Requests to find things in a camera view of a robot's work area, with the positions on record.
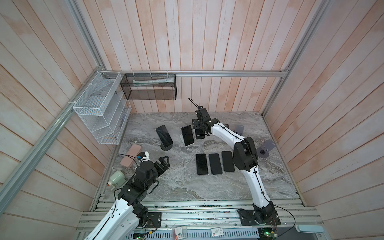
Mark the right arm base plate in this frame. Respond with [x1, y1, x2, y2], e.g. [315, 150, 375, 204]
[237, 209, 281, 226]

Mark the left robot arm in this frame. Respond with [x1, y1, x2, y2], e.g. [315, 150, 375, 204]
[85, 156, 170, 240]

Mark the pale green small device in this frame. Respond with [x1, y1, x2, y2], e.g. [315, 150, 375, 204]
[107, 170, 126, 188]

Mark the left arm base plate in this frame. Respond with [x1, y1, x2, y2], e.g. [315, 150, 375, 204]
[144, 212, 162, 229]

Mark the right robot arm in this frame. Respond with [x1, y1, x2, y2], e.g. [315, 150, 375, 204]
[193, 106, 281, 226]

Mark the white wire mesh shelf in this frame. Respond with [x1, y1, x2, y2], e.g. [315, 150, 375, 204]
[74, 71, 132, 145]

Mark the phone with green case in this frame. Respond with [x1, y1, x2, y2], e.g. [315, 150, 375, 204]
[209, 154, 223, 175]

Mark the grey far-right phone stand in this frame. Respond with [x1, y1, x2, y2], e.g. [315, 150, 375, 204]
[235, 125, 244, 136]

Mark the phone with purple case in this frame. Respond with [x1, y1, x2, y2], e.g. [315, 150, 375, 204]
[196, 154, 209, 175]

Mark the black wire mesh basket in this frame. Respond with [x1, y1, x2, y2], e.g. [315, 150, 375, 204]
[120, 73, 177, 101]

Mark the aluminium rail frame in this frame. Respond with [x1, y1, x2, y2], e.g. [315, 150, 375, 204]
[74, 198, 324, 240]

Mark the pink phone case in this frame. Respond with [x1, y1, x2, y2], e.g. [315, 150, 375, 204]
[120, 144, 142, 168]

